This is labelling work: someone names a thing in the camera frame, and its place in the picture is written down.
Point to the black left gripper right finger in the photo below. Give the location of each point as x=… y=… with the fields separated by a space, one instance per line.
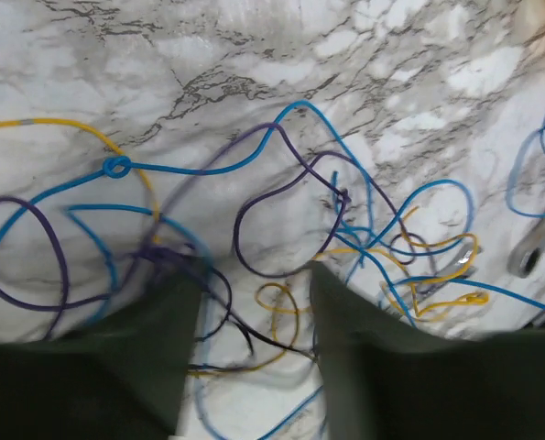
x=383 y=379

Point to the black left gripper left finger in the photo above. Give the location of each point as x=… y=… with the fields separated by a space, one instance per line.
x=120 y=378

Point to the silver open-end wrench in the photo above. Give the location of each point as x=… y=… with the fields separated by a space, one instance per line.
x=461 y=257

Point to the silver ratchet wrench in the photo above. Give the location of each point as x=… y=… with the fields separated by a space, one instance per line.
x=526 y=254

